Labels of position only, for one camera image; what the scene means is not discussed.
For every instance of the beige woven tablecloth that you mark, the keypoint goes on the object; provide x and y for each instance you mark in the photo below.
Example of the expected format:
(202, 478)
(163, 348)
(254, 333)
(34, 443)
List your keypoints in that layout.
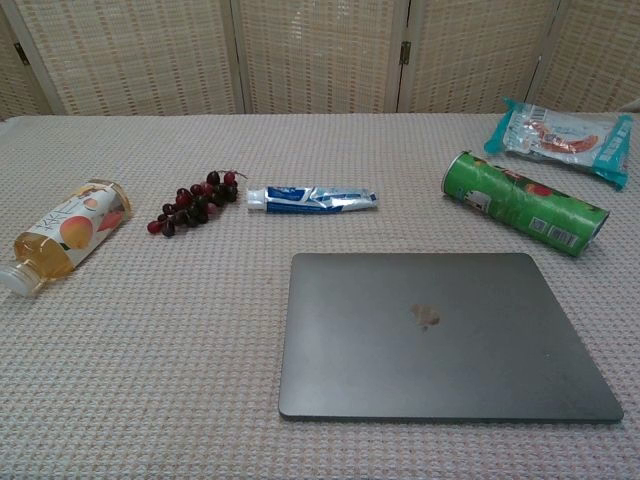
(150, 350)

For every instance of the silver laptop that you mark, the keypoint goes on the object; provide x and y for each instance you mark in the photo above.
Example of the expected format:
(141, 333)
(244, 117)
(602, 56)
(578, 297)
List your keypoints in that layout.
(425, 350)

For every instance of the red grape bunch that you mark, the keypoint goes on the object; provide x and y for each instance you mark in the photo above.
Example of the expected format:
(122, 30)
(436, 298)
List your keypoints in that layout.
(195, 202)

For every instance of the blue white toothpaste tube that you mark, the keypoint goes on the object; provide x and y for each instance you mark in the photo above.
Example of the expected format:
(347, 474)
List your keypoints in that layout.
(310, 199)

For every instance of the peach drink bottle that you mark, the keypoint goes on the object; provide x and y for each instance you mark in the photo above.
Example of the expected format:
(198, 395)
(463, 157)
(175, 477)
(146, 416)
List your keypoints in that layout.
(75, 230)

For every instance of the wicker folding screen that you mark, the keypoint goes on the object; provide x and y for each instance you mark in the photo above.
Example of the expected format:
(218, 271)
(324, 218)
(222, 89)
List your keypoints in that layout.
(320, 50)

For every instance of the teal snack packet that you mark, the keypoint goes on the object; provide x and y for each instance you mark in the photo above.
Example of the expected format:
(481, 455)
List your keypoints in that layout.
(560, 135)

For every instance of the green chips can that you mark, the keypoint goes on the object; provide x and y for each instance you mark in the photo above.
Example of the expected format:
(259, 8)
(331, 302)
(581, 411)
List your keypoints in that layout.
(520, 200)

